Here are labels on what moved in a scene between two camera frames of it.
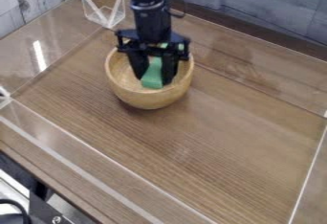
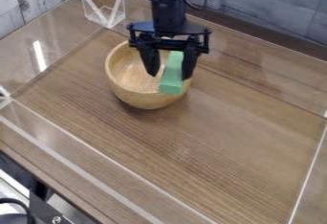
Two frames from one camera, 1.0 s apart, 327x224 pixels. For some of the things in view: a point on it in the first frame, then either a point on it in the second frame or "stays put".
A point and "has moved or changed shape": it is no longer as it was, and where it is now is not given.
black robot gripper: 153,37 to 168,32
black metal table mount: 41,212 stays put
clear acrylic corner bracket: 104,16 stays put
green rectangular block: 152,79 has moved or changed shape
